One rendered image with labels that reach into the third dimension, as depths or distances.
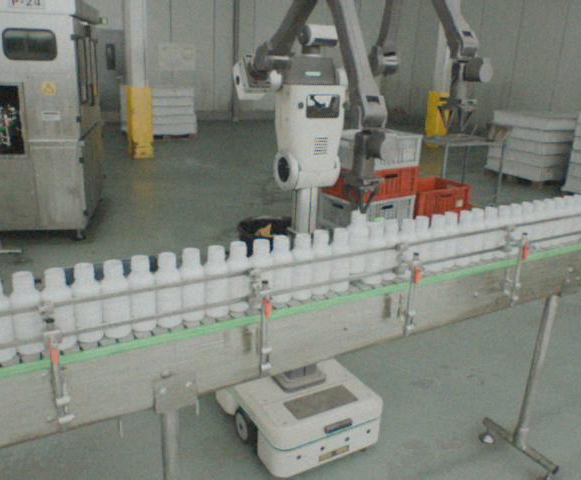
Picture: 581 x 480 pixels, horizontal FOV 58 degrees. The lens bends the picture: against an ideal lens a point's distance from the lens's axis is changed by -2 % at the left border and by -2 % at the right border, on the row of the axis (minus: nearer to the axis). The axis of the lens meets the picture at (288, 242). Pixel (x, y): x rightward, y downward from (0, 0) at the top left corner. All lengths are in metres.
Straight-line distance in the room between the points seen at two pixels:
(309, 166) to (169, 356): 1.00
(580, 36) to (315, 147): 11.03
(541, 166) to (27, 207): 6.53
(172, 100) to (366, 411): 9.06
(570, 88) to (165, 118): 8.24
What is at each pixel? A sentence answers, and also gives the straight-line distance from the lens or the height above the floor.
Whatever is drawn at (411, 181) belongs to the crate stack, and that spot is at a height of 0.77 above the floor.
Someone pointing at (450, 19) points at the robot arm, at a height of 1.72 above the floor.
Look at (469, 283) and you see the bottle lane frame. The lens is 1.75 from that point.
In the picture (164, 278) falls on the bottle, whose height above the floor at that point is 1.12.
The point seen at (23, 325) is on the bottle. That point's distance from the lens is 1.17.
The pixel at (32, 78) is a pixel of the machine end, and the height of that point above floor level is 1.37.
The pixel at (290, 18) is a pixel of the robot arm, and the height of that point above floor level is 1.70.
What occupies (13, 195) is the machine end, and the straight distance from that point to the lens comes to 4.99.
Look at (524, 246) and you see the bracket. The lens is 1.79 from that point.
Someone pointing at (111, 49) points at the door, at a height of 1.66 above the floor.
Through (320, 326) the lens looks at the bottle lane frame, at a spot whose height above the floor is 0.93.
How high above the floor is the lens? 1.58
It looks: 19 degrees down
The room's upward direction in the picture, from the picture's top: 3 degrees clockwise
